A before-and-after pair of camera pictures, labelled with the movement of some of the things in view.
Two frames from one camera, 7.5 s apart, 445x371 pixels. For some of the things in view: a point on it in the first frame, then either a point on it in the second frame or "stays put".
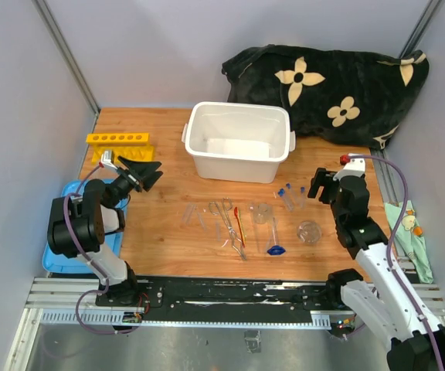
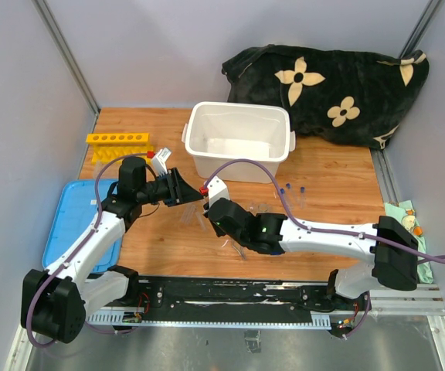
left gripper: (140, 168) → (179, 191)
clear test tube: (201, 219) stays put
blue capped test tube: (302, 198) stays put
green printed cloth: (411, 236) stays put
